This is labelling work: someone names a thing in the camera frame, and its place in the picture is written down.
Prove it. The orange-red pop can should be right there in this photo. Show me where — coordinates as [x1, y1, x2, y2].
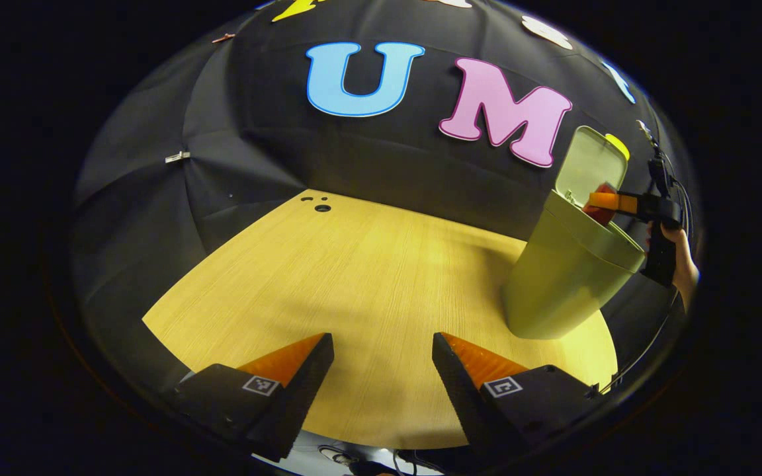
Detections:
[582, 184, 620, 224]

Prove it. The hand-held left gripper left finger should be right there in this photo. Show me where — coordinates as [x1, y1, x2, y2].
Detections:
[165, 332, 335, 463]

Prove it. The pale green desktop garbage bin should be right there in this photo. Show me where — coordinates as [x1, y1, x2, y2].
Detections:
[502, 125, 647, 340]

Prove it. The person's shoe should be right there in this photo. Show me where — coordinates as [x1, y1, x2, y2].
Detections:
[318, 445, 360, 467]

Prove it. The black backdrop cloth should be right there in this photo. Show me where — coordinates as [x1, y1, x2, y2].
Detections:
[70, 0, 696, 397]

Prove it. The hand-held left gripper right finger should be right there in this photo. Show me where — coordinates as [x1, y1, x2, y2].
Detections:
[431, 331, 599, 458]

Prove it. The wooden desktop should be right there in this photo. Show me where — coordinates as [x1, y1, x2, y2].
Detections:
[142, 189, 620, 450]

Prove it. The thin black cable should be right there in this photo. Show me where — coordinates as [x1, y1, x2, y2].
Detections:
[596, 288, 683, 395]

